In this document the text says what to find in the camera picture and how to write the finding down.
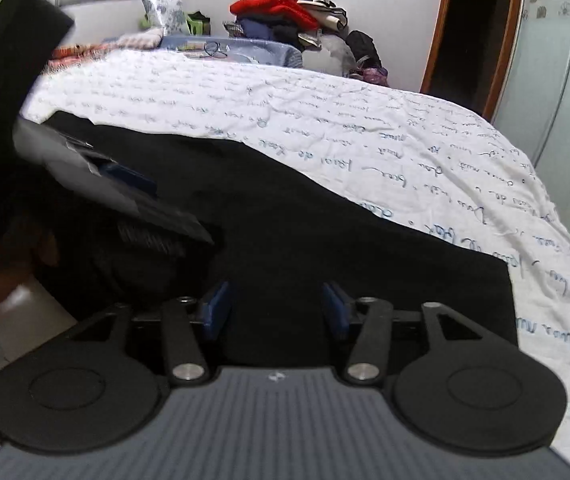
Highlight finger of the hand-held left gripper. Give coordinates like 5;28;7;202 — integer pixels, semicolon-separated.
67;140;161;201

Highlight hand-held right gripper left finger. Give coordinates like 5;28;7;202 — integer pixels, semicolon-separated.
67;280;231;388

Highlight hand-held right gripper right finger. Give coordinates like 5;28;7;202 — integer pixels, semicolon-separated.
321;280;486;388

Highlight black pants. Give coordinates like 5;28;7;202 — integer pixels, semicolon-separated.
15;110;522;367

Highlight floral patterned blanket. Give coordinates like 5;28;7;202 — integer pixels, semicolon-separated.
47;29;167;75

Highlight floral pillow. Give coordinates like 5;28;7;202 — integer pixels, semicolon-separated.
140;0;189;39

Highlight green plastic stool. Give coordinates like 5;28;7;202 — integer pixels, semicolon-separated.
139;10;212;39

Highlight white script-printed bedsheet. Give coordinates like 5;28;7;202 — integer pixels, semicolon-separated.
19;47;570;462

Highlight pile of clothes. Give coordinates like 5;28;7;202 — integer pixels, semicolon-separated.
222;0;352;55

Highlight grey plastic bag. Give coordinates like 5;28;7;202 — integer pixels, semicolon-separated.
302;35;359;80

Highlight purple cloth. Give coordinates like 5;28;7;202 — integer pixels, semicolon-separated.
359;64;392;88

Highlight black bag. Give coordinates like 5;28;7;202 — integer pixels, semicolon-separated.
344;30;384;72

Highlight white wardrobe door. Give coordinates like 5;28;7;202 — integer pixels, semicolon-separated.
489;0;570;266

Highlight wooden door frame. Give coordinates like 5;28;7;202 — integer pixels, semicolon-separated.
419;0;529;122

